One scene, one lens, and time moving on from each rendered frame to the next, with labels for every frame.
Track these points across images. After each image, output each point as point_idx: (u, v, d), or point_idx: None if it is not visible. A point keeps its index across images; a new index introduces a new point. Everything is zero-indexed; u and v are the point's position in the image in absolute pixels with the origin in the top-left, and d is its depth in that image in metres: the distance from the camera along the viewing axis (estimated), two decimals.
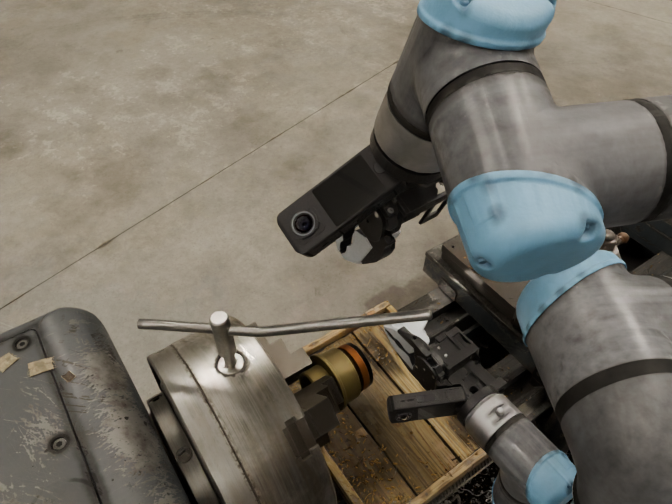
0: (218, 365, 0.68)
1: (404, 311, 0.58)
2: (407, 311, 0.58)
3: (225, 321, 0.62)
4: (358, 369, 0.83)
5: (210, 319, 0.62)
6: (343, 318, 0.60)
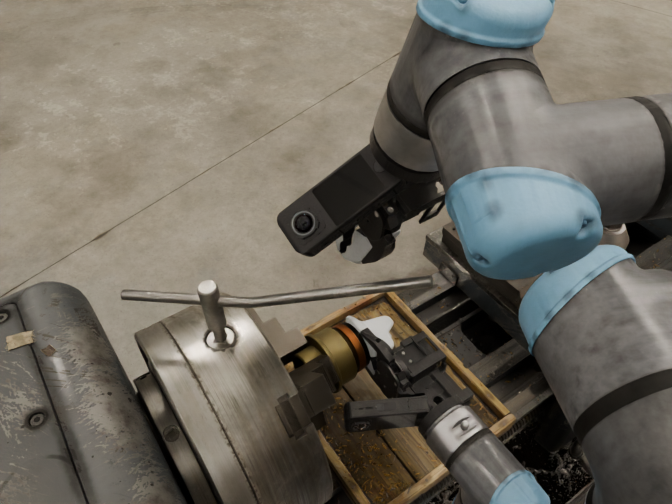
0: (207, 340, 0.64)
1: (403, 278, 0.55)
2: (406, 278, 0.55)
3: (214, 291, 0.58)
4: (354, 348, 0.79)
5: (197, 288, 0.59)
6: (339, 286, 0.57)
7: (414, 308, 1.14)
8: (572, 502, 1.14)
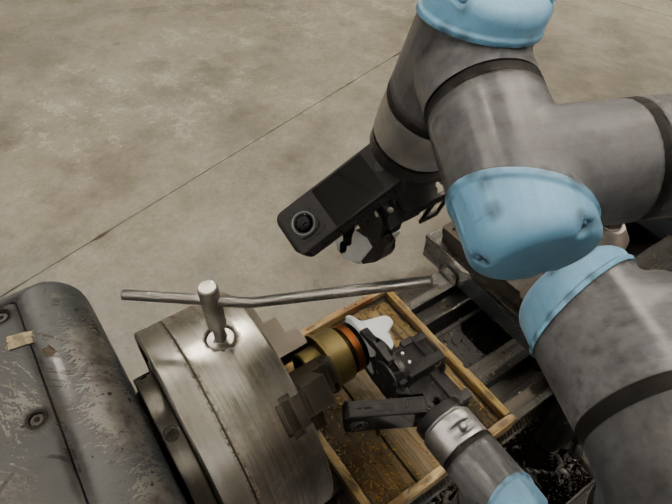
0: (207, 340, 0.64)
1: (403, 278, 0.55)
2: (406, 278, 0.55)
3: (214, 291, 0.58)
4: (353, 349, 0.79)
5: (197, 288, 0.59)
6: (339, 286, 0.57)
7: (414, 308, 1.14)
8: (572, 502, 1.14)
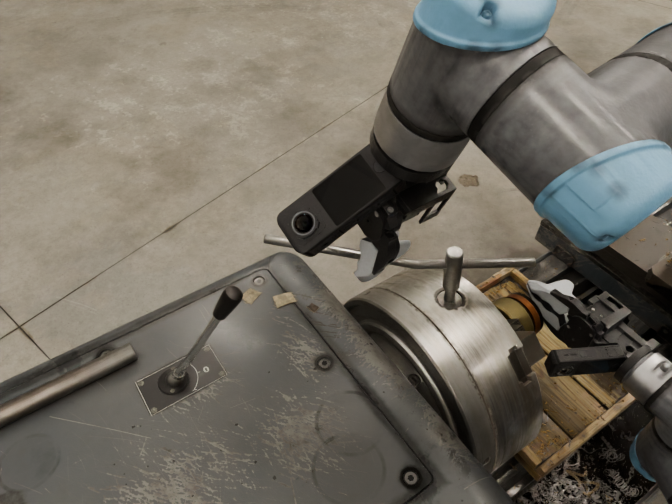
0: (460, 296, 0.74)
1: (286, 240, 0.67)
2: (284, 240, 0.67)
3: (447, 249, 0.69)
4: (531, 316, 0.88)
5: (462, 250, 0.69)
6: (340, 249, 0.68)
7: None
8: None
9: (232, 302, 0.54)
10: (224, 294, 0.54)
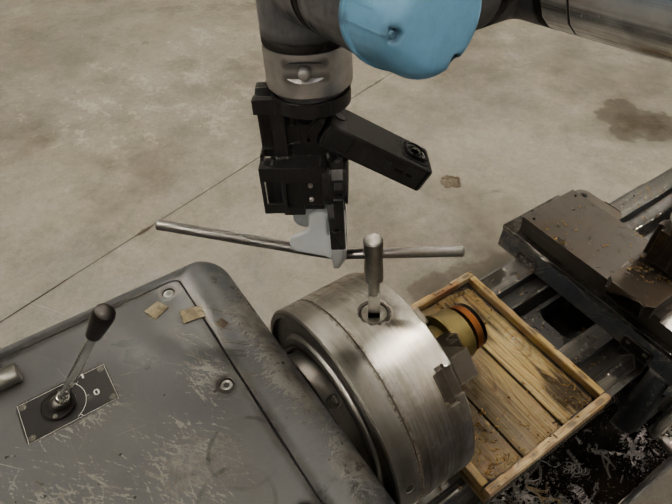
0: (385, 310, 0.69)
1: (181, 226, 0.60)
2: (179, 226, 0.60)
3: (364, 237, 0.61)
4: (473, 329, 0.83)
5: (381, 237, 0.61)
6: (243, 236, 0.61)
7: (496, 295, 1.19)
8: (649, 481, 1.18)
9: (101, 322, 0.49)
10: (92, 313, 0.49)
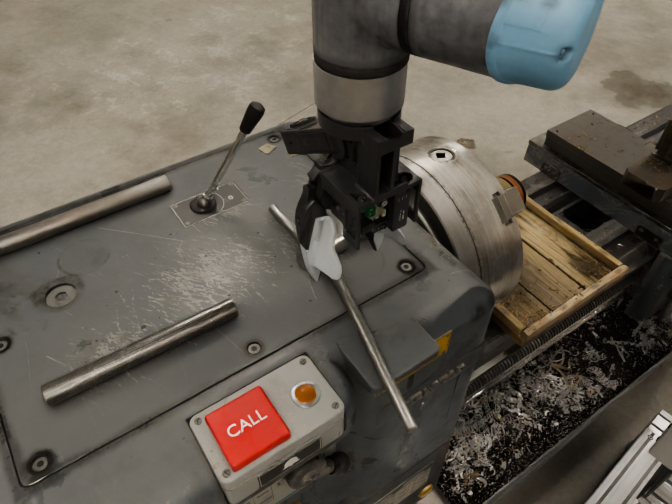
0: (450, 153, 0.85)
1: (395, 405, 0.53)
2: (396, 407, 0.53)
3: (306, 269, 0.65)
4: None
5: (297, 258, 0.66)
6: (367, 349, 0.57)
7: None
8: (659, 362, 1.34)
9: (256, 112, 0.64)
10: (250, 106, 0.64)
